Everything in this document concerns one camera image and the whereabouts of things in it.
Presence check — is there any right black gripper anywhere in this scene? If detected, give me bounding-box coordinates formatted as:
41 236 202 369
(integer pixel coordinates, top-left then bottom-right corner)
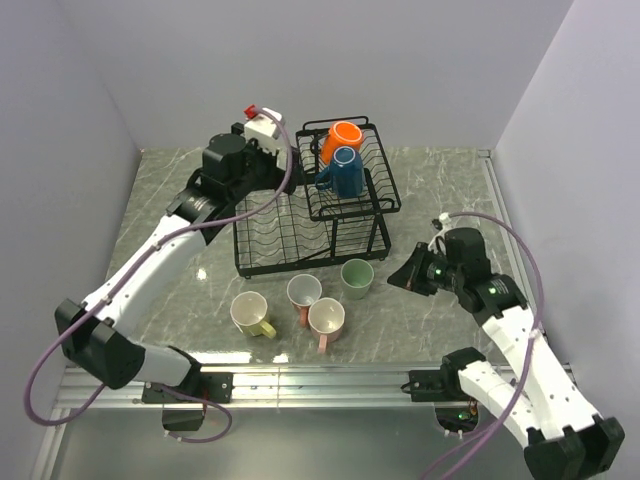
386 242 463 296

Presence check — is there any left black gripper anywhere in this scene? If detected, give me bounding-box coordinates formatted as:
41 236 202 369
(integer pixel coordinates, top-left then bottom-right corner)
229 123 302 204

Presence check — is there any blue mug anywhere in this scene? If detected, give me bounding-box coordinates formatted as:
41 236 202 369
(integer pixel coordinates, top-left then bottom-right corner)
314 146 365 199

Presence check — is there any orange mug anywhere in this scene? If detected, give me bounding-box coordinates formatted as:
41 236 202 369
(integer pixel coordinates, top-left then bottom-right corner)
320 120 364 165

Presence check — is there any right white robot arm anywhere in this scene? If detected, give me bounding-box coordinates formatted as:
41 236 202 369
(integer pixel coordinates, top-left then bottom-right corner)
387 227 625 479

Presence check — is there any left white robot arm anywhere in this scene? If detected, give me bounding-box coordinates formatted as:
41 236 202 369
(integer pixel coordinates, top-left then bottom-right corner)
54 132 299 402

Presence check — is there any green cup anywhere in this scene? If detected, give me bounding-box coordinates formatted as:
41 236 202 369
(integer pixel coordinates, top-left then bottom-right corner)
340 258 375 300

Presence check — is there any light pink mug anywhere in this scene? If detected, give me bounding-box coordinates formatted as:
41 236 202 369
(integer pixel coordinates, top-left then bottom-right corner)
308 298 345 354

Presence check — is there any coral pink mug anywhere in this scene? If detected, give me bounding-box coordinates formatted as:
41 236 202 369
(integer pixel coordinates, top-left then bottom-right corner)
286 274 322 328

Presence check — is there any yellow mug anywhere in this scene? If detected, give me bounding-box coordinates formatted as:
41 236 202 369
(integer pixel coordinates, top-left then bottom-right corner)
230 291 277 339

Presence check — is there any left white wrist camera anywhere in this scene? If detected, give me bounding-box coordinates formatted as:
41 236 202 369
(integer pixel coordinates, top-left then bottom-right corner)
244 104 280 154

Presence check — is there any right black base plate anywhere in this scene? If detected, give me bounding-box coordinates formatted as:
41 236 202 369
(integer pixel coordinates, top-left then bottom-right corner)
400 370 451 403

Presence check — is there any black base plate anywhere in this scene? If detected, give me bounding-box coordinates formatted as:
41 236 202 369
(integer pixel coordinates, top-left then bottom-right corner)
141 372 234 404
400 370 451 403

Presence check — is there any black wire dish rack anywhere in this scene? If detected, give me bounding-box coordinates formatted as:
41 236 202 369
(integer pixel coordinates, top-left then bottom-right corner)
233 115 401 279

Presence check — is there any aluminium mounting rail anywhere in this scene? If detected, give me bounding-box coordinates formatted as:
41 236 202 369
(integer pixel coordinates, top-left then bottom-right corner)
54 363 439 409

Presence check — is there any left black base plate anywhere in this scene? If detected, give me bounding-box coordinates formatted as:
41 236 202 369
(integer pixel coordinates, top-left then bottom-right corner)
141 372 234 404

